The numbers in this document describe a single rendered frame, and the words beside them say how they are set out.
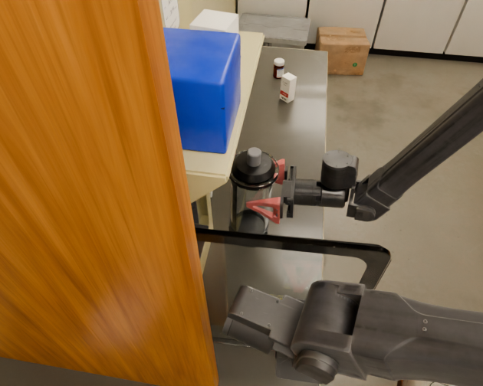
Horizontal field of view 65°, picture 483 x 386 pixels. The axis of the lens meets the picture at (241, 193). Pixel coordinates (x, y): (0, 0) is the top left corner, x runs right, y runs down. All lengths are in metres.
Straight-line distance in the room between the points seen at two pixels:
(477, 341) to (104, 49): 0.32
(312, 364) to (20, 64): 0.32
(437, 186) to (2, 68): 2.59
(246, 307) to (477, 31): 3.69
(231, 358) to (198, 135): 0.60
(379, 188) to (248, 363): 0.46
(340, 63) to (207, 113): 3.10
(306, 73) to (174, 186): 1.40
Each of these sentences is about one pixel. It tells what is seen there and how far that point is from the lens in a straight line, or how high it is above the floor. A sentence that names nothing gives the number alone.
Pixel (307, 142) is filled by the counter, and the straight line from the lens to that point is 1.31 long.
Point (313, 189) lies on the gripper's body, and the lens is 0.80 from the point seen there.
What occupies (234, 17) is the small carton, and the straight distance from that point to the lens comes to 0.55.
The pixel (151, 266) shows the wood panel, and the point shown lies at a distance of 0.41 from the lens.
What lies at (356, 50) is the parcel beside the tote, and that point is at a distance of 3.42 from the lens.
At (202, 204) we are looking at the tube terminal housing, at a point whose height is 1.06.
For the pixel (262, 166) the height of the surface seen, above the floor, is 1.25.
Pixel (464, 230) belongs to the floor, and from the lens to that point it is 2.55.
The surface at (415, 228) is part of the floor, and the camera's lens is 2.43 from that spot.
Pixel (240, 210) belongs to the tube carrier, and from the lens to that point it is 0.83.
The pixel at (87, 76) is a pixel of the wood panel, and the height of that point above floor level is 1.67.
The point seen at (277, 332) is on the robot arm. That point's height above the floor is 1.41.
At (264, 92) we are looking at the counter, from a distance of 1.53.
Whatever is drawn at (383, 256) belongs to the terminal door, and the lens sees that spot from 0.52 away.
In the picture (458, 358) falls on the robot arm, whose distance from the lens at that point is 0.34.
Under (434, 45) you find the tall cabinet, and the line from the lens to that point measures 3.93.
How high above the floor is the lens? 1.79
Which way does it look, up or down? 49 degrees down
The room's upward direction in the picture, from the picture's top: straight up
